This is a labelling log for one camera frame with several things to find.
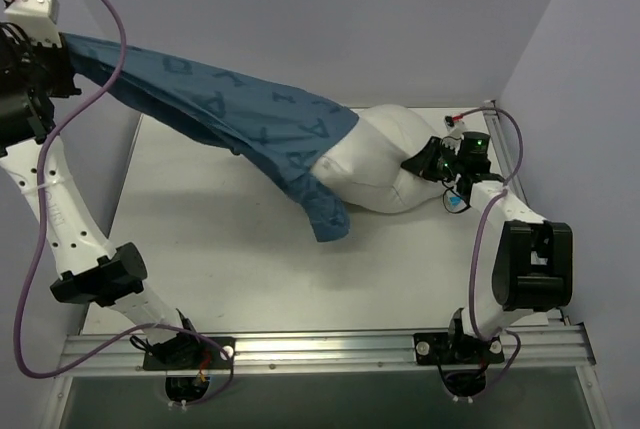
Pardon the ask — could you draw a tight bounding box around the aluminium right side rail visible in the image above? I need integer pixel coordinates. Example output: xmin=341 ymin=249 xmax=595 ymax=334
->
xmin=483 ymin=101 xmax=571 ymax=323

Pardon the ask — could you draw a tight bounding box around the purple cable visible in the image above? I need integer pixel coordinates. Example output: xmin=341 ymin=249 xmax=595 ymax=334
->
xmin=0 ymin=0 xmax=235 ymax=405
xmin=449 ymin=106 xmax=525 ymax=395

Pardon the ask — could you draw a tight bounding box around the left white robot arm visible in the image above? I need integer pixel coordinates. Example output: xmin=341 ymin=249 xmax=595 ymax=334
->
xmin=1 ymin=22 xmax=202 ymax=368

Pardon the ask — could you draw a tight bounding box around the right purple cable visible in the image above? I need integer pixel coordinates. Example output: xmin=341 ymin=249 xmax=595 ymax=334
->
xmin=449 ymin=106 xmax=525 ymax=395

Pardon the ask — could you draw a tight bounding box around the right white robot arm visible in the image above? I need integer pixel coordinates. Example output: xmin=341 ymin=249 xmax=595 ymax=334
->
xmin=401 ymin=131 xmax=573 ymax=362

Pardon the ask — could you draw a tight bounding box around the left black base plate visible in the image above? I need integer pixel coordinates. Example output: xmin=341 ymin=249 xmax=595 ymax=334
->
xmin=142 ymin=333 xmax=236 ymax=371

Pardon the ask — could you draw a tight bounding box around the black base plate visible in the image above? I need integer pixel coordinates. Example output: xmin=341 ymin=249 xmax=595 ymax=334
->
xmin=142 ymin=333 xmax=236 ymax=371
xmin=412 ymin=332 xmax=505 ymax=366

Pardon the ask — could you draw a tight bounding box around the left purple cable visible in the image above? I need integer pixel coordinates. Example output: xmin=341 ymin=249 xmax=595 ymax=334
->
xmin=0 ymin=0 xmax=235 ymax=405

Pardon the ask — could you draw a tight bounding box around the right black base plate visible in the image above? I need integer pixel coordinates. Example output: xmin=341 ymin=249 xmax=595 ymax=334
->
xmin=412 ymin=332 xmax=505 ymax=366

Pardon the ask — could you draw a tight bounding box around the white pillow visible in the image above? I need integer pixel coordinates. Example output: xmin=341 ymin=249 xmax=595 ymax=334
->
xmin=311 ymin=104 xmax=444 ymax=214

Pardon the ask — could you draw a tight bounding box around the aluminium front rail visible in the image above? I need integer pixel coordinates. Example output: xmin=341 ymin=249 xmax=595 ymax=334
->
xmin=67 ymin=324 xmax=595 ymax=377

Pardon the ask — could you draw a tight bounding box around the blue cartoon print pillowcase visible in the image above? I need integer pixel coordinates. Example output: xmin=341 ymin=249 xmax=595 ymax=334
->
xmin=66 ymin=34 xmax=358 ymax=242

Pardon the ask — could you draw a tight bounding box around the aluminium rail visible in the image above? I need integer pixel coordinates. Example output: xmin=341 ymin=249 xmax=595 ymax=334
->
xmin=67 ymin=324 xmax=595 ymax=377
xmin=483 ymin=101 xmax=571 ymax=323

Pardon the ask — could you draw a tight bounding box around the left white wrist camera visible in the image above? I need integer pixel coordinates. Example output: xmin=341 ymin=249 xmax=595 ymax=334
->
xmin=3 ymin=0 xmax=62 ymax=48

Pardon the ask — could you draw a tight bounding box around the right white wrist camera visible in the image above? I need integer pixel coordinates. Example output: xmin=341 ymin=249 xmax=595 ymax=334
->
xmin=442 ymin=116 xmax=467 ymax=150

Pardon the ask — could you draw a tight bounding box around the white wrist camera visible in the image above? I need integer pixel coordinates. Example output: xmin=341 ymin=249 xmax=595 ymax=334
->
xmin=442 ymin=116 xmax=467 ymax=150
xmin=3 ymin=0 xmax=62 ymax=48

